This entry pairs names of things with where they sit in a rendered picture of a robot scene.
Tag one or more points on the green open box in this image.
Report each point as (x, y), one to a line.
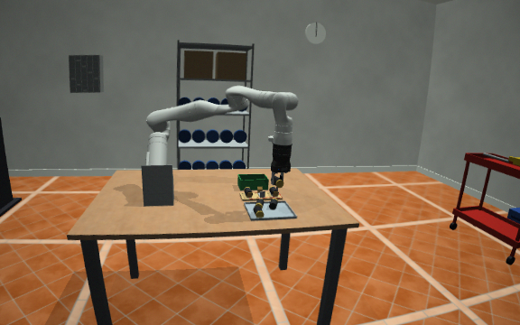
(252, 181)

